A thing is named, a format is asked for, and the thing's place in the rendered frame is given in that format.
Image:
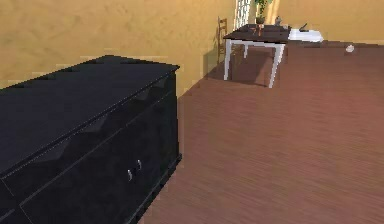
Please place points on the black sideboard cupboard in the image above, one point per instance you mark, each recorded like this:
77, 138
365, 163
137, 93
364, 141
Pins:
80, 133

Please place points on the dark table with white legs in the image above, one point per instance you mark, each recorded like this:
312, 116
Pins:
263, 34

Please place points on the green house plant in pot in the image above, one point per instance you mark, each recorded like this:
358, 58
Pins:
261, 13

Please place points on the small white round object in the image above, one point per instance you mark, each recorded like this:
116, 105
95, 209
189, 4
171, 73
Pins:
349, 48

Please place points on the small black object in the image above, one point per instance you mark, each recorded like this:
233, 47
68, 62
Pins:
303, 28

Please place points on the small grey figurine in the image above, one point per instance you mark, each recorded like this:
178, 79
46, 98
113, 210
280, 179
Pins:
277, 21

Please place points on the white framed window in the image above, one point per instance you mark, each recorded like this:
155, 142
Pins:
242, 13

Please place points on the brown wooden chair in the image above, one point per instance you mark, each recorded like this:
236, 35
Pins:
222, 33

